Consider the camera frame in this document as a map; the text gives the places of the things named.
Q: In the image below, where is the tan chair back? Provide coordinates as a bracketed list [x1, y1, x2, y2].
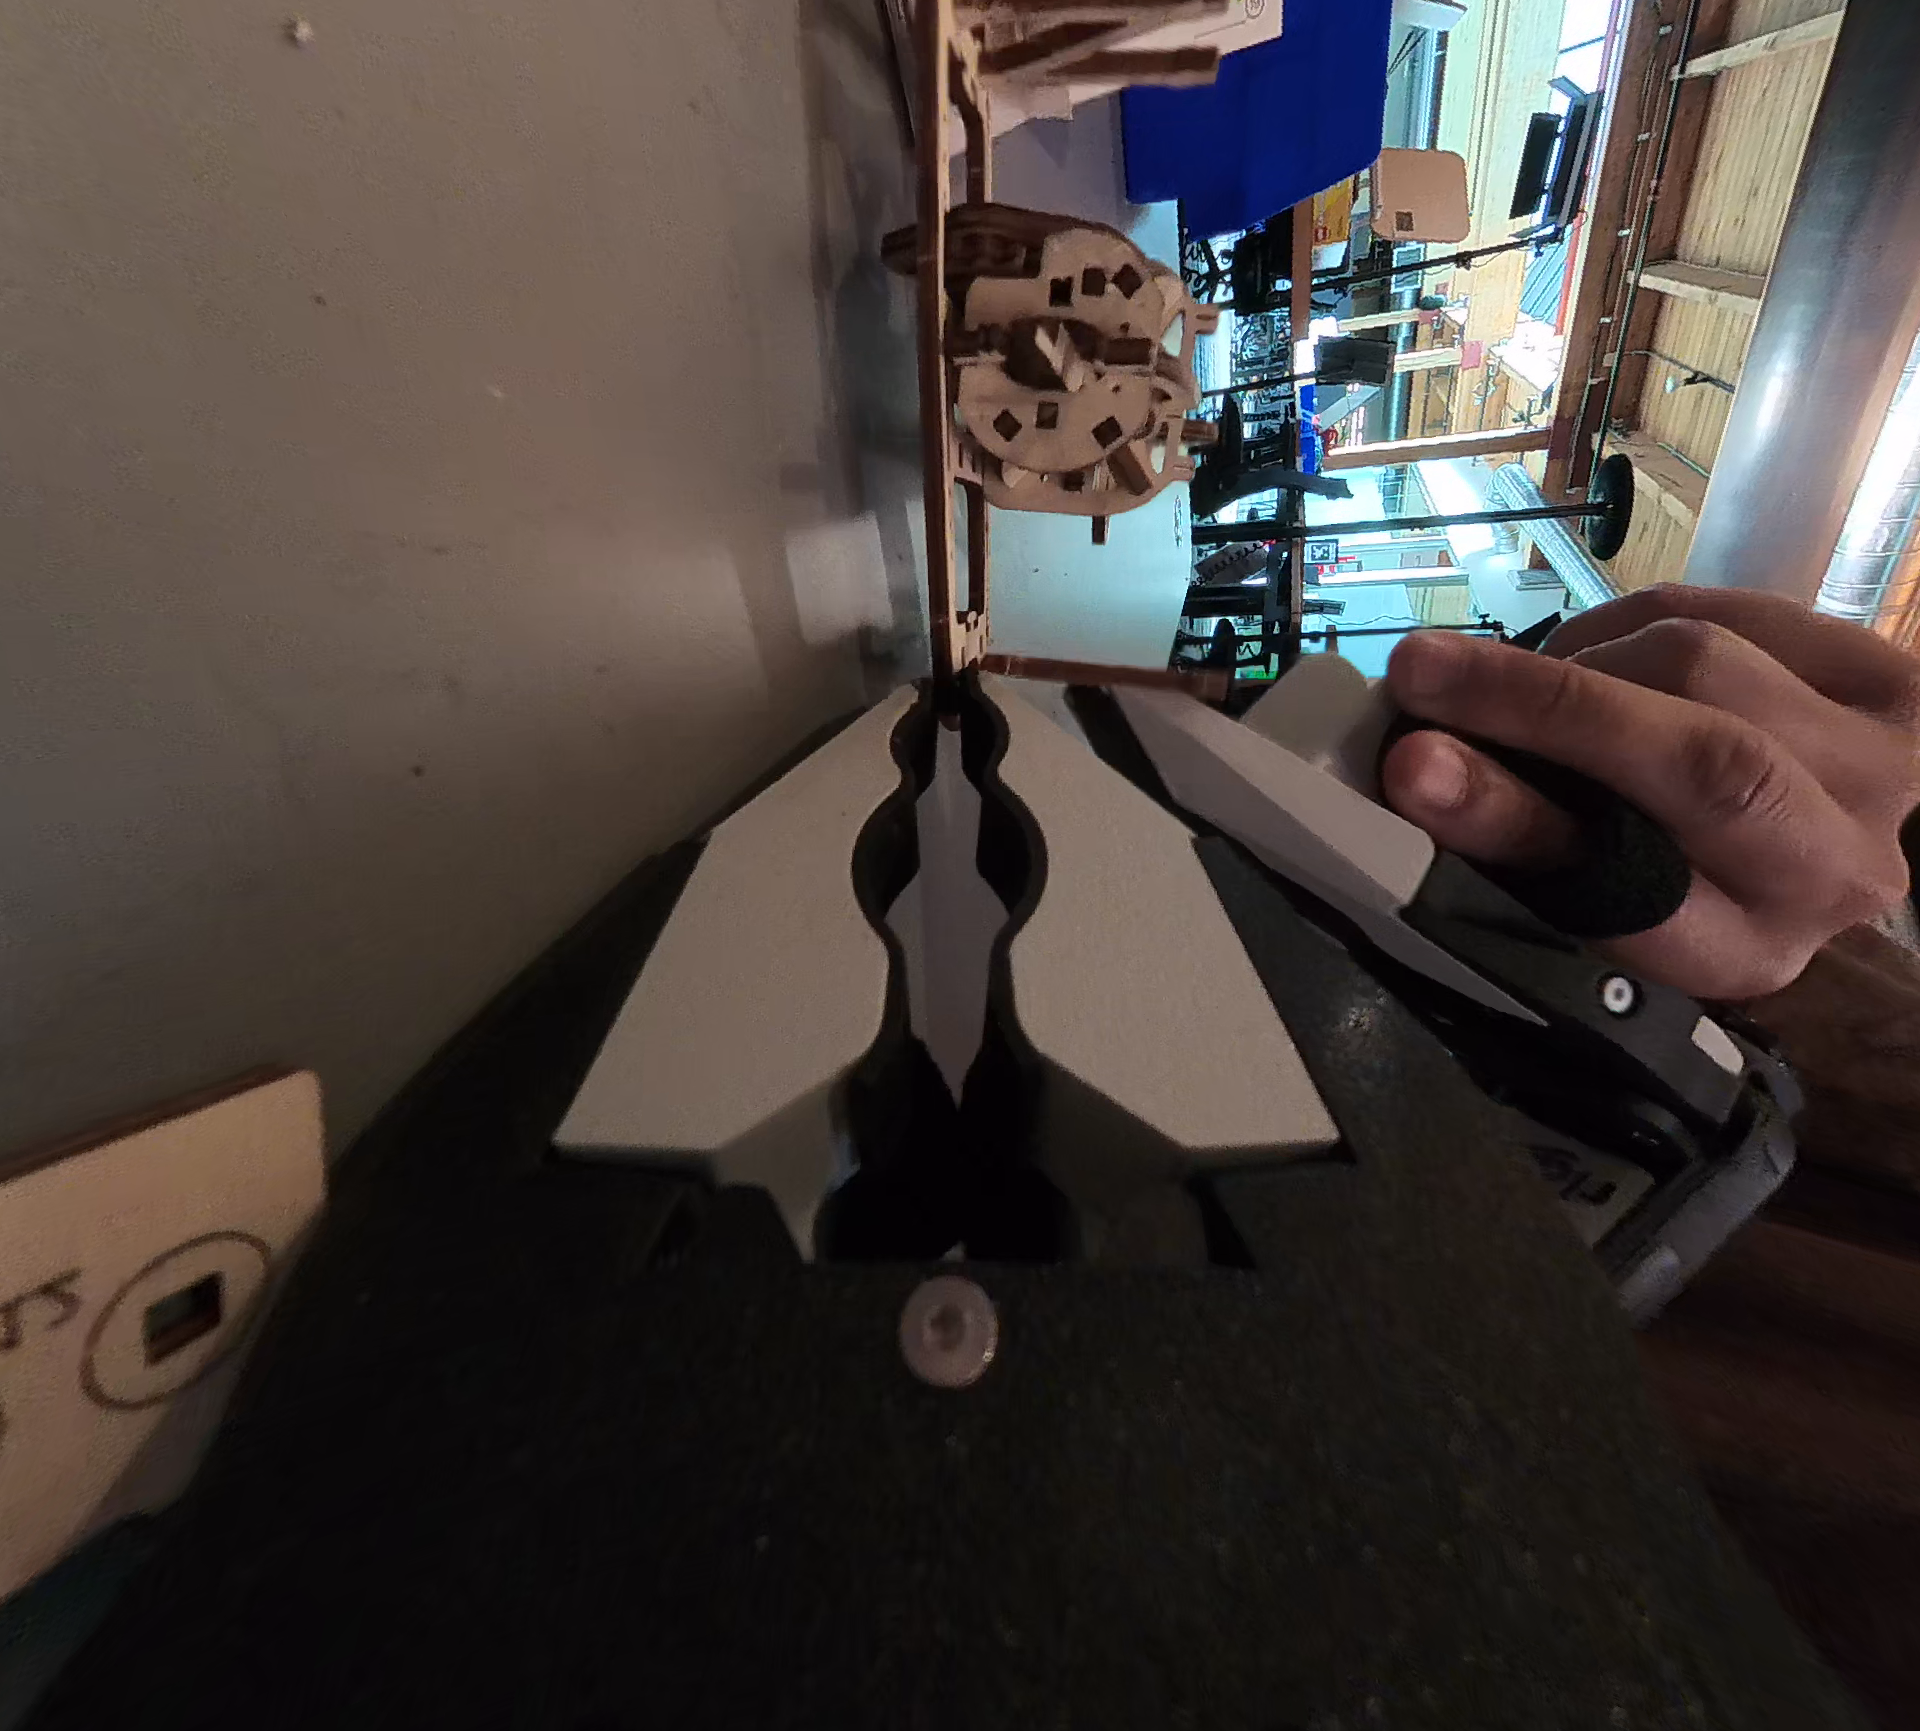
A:
[1367, 148, 1472, 248]

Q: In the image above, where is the grey desk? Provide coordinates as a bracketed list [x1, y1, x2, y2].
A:
[0, 0, 1201, 1731]

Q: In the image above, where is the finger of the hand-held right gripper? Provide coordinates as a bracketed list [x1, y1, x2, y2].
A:
[1106, 686, 1550, 1027]

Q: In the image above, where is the black stand with round base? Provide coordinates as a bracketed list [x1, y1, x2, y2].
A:
[1192, 454, 1638, 564]

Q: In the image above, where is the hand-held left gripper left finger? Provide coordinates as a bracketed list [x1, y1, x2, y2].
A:
[548, 682, 923, 1193]

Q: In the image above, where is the dark wooden strut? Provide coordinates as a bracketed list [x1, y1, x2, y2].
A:
[977, 652, 1236, 702]

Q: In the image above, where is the person's right hand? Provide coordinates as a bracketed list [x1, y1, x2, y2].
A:
[1376, 580, 1920, 1007]

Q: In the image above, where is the blue plastic box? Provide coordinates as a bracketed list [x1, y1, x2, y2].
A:
[1115, 0, 1411, 244]

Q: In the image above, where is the silver ventilation duct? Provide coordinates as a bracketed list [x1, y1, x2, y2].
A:
[1679, 0, 1920, 630]

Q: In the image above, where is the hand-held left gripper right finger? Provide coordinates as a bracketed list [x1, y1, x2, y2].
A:
[965, 678, 1344, 1189]

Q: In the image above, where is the wooden model plane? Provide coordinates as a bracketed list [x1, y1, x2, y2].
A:
[876, 0, 1250, 732]

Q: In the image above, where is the small plywood tile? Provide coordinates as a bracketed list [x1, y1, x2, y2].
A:
[0, 1067, 330, 1601]

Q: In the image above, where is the black monitor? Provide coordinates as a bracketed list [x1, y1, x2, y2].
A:
[1506, 104, 1600, 228]

